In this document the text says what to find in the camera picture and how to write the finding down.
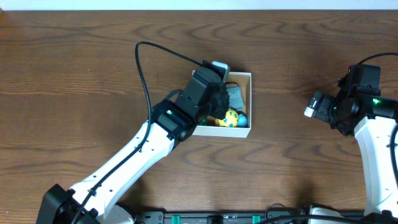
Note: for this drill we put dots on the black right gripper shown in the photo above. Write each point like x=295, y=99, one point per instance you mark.
x=337, y=123

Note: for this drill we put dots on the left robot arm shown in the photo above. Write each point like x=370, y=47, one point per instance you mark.
x=173, y=120

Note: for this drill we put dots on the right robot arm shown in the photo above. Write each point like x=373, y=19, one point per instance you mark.
x=359, y=110

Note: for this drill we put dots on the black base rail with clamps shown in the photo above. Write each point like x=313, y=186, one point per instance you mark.
x=164, y=217

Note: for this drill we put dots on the yellow and grey toy truck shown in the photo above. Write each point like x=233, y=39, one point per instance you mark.
x=235, y=96

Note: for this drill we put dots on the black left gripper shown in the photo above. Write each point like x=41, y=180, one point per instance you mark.
x=219, y=101

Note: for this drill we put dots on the yellow ball with blue letters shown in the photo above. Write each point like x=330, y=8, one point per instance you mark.
x=230, y=120

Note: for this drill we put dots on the white cardboard box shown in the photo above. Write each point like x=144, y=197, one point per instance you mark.
x=244, y=81

